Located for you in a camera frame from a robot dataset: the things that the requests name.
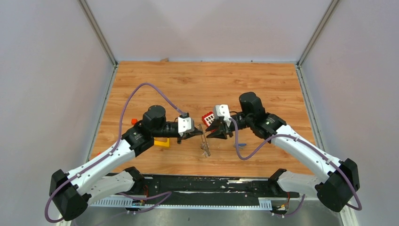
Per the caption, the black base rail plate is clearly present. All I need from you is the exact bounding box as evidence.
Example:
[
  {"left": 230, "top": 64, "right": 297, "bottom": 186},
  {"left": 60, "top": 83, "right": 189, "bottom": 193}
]
[{"left": 126, "top": 174, "right": 300, "bottom": 206}]

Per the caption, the white slotted cable duct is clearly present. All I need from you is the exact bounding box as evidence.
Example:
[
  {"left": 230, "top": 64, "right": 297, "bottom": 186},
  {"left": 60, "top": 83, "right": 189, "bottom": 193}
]
[{"left": 91, "top": 196, "right": 272, "bottom": 210}]

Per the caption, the yellow triangular toy block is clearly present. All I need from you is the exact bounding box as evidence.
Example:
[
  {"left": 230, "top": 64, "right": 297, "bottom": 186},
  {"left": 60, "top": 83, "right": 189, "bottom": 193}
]
[{"left": 154, "top": 138, "right": 170, "bottom": 148}]

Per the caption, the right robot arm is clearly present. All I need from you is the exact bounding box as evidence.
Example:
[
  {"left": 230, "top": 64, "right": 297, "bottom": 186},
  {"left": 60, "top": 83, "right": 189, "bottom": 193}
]
[{"left": 206, "top": 92, "right": 363, "bottom": 212}]

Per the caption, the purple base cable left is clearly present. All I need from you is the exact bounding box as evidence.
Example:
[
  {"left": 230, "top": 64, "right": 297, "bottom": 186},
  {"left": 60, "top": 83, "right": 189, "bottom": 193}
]
[{"left": 120, "top": 189, "right": 173, "bottom": 216}]

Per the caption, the red window toy block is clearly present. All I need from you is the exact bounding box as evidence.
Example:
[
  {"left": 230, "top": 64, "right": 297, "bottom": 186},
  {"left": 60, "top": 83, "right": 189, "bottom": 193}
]
[{"left": 201, "top": 112, "right": 215, "bottom": 127}]

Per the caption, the grey metal keyring disc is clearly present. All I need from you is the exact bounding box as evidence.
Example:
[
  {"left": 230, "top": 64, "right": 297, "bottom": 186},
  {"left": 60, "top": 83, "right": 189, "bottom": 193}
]
[{"left": 198, "top": 124, "right": 211, "bottom": 157}]

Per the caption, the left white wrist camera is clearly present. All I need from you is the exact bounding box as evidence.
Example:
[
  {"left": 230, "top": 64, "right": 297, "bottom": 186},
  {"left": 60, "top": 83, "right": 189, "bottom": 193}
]
[{"left": 177, "top": 117, "right": 195, "bottom": 137}]

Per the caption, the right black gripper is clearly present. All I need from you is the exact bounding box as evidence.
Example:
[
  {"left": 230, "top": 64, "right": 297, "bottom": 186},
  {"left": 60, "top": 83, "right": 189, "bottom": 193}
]
[{"left": 205, "top": 113, "right": 253, "bottom": 139}]

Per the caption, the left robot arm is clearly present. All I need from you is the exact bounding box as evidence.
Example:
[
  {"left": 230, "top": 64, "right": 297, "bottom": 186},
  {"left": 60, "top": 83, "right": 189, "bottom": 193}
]
[{"left": 49, "top": 105, "right": 203, "bottom": 221}]

